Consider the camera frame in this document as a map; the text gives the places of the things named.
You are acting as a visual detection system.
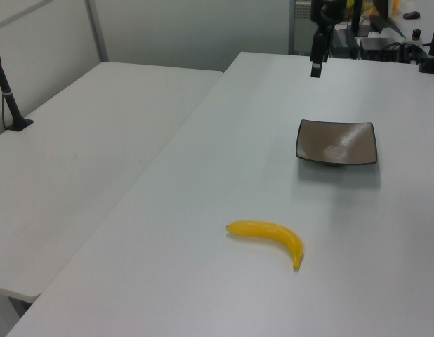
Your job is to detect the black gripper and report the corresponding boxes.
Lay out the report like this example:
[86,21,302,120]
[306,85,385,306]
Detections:
[310,0,347,79]

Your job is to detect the yellow banana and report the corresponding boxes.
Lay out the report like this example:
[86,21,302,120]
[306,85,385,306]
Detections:
[225,220,305,271]

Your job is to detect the square brown ceramic plate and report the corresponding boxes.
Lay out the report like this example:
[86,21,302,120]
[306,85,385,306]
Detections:
[295,119,379,167]

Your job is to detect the grey power supply box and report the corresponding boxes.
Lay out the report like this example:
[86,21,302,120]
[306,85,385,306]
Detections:
[330,29,360,59]

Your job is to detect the black upright pole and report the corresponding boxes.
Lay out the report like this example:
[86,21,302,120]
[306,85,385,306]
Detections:
[350,0,363,37]

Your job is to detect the black electronics box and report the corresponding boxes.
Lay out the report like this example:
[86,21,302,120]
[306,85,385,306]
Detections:
[359,37,399,61]

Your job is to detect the bundle of black cables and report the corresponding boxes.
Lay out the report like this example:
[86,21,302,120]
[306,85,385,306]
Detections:
[385,41,430,65]

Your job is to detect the black camera stand with clamp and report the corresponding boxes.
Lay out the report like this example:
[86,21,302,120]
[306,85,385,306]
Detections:
[418,6,434,74]

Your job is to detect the black camera stand with flat base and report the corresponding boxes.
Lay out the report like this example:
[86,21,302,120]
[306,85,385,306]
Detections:
[0,37,34,132]

